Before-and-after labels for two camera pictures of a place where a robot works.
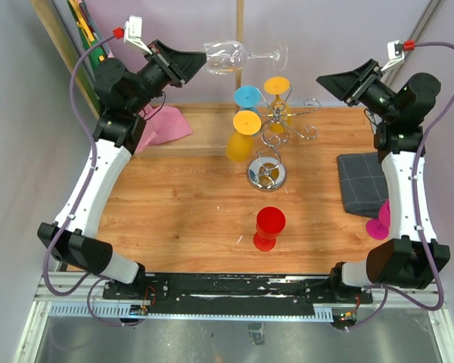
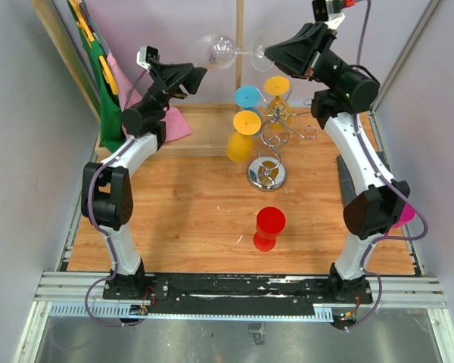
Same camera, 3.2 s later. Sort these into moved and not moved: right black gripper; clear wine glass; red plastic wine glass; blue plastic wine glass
Moved: clear wine glass; right black gripper
Not moved: red plastic wine glass; blue plastic wine glass
